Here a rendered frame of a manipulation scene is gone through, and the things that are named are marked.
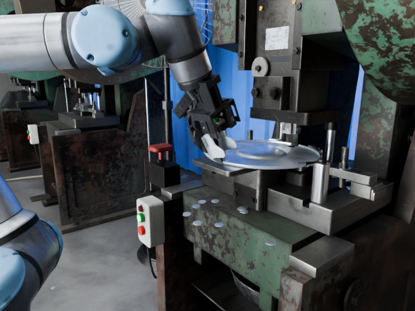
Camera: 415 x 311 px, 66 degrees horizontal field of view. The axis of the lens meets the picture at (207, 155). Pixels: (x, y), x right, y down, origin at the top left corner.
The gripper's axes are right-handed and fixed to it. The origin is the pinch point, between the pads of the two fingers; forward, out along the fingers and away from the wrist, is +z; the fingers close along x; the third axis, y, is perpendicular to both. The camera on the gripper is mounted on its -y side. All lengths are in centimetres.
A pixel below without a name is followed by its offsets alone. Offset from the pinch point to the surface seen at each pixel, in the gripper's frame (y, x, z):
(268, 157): 5.4, 10.1, 5.7
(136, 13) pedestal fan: -85, 45, -28
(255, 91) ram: -2.2, 19.5, -6.9
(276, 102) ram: 3.7, 19.4, -4.2
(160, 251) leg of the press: -23.9, -16.0, 30.2
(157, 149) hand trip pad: -30.5, 1.0, 4.8
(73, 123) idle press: -158, 14, 20
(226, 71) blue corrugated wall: -143, 137, 42
